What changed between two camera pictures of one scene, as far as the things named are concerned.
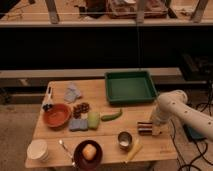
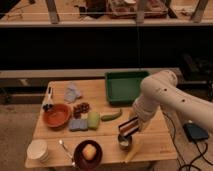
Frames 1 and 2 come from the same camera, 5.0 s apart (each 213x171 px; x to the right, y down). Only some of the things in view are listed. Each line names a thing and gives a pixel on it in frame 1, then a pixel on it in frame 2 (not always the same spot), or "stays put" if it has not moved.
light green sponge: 93,120 stays put
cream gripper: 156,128 to 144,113
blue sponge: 76,125 stays put
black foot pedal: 193,134 stays put
